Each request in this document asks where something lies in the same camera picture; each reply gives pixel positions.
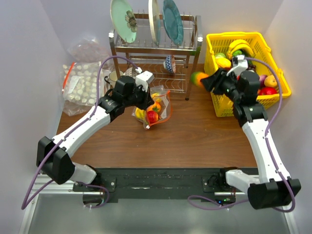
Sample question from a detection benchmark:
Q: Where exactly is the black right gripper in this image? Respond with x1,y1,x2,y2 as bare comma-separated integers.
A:
201,68,242,103

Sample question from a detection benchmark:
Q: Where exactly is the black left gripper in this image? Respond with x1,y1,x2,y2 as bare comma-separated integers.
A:
123,83,155,111

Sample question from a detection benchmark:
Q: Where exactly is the yellow banana bunch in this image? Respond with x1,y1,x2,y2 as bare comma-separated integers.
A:
226,39,254,59
135,93,161,123

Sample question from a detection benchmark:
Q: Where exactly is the orange green mango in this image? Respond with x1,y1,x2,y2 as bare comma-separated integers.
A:
190,72,209,87

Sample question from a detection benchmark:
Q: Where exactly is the red orange bell pepper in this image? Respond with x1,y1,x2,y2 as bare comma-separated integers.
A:
146,101,161,113

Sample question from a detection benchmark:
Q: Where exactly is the red apple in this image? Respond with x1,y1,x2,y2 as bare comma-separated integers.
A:
147,111,159,124

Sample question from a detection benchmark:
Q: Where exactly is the clear orange zip bag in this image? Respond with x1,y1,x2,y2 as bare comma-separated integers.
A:
132,85,173,130

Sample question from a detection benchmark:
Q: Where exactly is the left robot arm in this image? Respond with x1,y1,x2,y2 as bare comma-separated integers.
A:
36,71,154,191

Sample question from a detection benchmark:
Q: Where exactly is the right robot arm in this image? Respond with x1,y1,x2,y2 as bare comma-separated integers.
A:
197,69,301,212

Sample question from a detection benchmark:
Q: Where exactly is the bag of white round pieces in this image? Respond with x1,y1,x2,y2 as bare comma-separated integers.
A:
60,62,110,116

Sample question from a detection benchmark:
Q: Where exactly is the bag of red pieces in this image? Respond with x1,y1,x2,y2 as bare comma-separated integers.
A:
67,34,110,63

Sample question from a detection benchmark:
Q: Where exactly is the yellow lemon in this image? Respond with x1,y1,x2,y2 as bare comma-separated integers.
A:
215,57,232,70

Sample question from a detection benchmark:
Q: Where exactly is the grey patterned bowl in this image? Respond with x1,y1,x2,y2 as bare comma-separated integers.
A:
124,67,138,78

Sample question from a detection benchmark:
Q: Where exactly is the yellow plastic basket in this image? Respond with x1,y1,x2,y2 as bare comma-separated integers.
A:
204,32,291,117

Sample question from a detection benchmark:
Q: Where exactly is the cream enamel mug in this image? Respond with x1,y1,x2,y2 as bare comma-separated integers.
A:
104,71,123,87

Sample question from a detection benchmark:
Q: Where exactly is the metal dish rack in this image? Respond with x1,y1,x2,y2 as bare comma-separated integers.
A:
108,12,203,100

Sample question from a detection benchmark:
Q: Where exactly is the blue patterned bowl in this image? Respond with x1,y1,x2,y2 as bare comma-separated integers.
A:
163,55,176,74

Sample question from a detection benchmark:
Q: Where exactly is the red tomato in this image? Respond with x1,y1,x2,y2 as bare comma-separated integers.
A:
258,87,278,96

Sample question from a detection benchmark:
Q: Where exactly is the orange fruit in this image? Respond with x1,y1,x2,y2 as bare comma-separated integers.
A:
264,75,278,88

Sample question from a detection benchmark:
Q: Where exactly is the teal plate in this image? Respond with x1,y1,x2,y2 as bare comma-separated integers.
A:
163,0,184,46

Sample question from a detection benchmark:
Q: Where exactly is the cream plate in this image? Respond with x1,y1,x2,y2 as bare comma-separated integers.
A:
148,0,161,46

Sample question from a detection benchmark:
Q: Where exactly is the mint green flower plate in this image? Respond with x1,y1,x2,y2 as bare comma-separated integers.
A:
110,0,137,43

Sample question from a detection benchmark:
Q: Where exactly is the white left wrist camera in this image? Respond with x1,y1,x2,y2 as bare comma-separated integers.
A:
135,68,155,92

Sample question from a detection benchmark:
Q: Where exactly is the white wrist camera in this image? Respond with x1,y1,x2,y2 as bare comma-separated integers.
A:
135,68,155,92
227,55,248,77

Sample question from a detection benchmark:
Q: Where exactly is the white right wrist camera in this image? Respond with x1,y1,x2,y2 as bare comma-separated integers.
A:
227,55,248,77

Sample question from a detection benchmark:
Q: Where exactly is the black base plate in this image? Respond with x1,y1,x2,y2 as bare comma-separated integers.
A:
65,167,273,204

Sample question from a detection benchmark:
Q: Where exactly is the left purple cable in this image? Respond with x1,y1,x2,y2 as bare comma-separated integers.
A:
21,55,143,210

